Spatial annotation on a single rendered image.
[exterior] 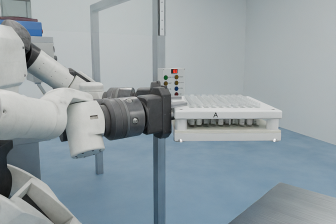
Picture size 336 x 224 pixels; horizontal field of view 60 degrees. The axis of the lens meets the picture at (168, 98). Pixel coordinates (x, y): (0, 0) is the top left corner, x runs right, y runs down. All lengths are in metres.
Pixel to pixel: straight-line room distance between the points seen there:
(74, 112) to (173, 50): 4.66
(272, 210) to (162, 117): 0.30
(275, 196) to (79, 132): 0.44
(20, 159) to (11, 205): 0.99
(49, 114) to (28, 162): 1.34
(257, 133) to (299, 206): 0.17
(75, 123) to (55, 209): 0.43
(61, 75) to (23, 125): 0.64
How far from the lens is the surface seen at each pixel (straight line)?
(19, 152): 1.81
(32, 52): 1.06
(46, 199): 0.95
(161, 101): 0.65
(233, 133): 0.68
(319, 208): 0.71
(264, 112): 0.69
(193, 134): 0.67
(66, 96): 0.55
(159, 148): 1.90
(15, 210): 0.85
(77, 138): 0.57
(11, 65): 0.85
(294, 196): 0.74
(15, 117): 0.45
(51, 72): 1.08
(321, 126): 4.53
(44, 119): 0.49
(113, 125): 0.59
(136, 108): 0.61
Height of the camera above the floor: 1.13
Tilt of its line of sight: 8 degrees down
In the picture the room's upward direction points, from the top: straight up
